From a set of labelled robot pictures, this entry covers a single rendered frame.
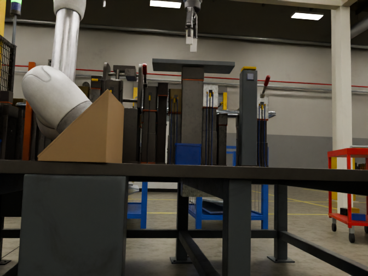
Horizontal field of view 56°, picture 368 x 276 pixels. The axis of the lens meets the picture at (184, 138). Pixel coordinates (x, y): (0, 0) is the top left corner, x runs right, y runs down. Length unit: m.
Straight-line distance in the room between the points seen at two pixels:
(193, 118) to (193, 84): 0.16
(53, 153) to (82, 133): 0.10
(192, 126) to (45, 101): 0.64
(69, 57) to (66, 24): 0.16
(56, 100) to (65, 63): 0.36
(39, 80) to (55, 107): 0.11
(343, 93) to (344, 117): 0.37
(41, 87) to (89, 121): 0.23
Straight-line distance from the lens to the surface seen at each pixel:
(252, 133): 1.58
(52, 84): 1.23
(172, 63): 1.56
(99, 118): 1.08
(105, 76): 1.70
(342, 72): 5.93
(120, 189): 1.08
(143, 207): 3.75
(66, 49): 1.58
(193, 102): 1.55
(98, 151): 1.08
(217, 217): 3.81
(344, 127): 5.78
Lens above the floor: 0.69
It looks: 5 degrees up
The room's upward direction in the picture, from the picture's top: 2 degrees clockwise
